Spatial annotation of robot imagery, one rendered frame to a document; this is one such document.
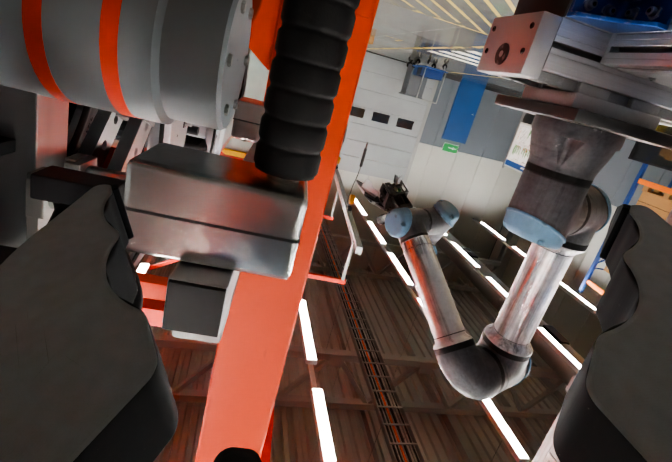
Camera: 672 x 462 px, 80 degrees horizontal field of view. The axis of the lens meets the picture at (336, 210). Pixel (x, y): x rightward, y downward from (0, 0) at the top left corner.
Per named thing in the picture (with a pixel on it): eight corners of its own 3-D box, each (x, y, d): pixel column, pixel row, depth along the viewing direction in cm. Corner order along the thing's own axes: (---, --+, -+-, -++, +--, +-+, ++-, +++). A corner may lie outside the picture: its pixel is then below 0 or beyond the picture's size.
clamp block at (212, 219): (123, 158, 19) (114, 257, 21) (310, 199, 20) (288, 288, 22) (159, 139, 24) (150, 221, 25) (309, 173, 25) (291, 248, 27)
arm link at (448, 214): (441, 218, 104) (417, 245, 110) (467, 218, 111) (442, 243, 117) (425, 196, 108) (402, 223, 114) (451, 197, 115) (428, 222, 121)
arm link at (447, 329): (440, 415, 91) (373, 218, 108) (469, 400, 98) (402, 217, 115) (482, 410, 83) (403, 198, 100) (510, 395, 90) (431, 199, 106)
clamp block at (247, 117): (236, 98, 51) (229, 139, 53) (306, 116, 52) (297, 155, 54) (242, 95, 56) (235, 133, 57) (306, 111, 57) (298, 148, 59)
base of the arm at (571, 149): (647, 143, 68) (620, 197, 71) (581, 127, 82) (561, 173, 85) (575, 123, 64) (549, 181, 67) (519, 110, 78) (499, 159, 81)
